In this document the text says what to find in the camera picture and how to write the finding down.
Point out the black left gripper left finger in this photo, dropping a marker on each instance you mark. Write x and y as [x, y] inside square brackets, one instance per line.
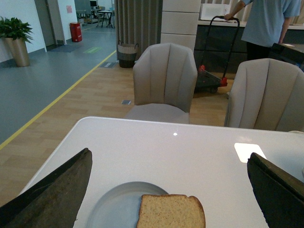
[54, 201]

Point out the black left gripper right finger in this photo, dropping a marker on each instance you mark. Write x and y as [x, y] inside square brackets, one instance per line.
[279, 195]

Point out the light blue round plate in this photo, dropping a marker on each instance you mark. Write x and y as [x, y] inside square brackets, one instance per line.
[119, 207]

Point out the brown bread slice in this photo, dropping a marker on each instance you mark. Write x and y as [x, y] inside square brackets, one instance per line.
[170, 211]

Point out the beige upholstered chair right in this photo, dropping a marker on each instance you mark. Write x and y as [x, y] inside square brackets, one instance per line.
[267, 94]

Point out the beige upholstered chair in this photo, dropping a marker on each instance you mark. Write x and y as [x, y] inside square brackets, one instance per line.
[267, 94]
[164, 79]

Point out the black red hand trolley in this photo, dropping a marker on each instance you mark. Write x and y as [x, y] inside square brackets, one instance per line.
[213, 76]

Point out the dark counter cabinet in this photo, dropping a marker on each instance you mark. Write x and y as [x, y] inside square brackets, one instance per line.
[291, 51]

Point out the beige upholstered chair left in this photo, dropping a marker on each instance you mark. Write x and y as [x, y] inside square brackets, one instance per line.
[164, 79]

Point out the woven laundry basket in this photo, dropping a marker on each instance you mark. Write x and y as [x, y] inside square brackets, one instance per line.
[127, 54]

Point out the person in blue shirt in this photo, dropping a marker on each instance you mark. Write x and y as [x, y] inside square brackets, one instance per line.
[267, 24]

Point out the potted green plant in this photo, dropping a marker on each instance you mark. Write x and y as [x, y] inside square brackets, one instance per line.
[16, 33]

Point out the red cabinet box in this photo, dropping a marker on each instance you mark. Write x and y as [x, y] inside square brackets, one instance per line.
[75, 30]

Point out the distant black desk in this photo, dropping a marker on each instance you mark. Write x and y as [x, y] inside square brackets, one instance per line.
[102, 15]

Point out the grey curtain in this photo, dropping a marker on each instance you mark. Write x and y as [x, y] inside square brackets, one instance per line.
[138, 22]

